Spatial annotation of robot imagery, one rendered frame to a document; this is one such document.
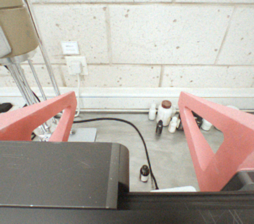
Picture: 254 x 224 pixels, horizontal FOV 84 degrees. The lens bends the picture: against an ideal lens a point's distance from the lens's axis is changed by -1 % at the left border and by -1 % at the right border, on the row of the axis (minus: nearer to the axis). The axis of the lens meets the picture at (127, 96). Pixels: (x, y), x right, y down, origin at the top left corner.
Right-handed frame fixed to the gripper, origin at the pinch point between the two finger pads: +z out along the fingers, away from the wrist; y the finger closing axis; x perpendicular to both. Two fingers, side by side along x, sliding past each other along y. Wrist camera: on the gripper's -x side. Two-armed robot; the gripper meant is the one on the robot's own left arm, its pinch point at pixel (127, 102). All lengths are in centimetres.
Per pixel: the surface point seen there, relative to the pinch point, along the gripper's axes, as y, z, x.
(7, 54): 20.1, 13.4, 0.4
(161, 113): -14, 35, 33
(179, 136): -22, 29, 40
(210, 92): -39, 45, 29
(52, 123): 21.7, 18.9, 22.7
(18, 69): 22.7, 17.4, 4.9
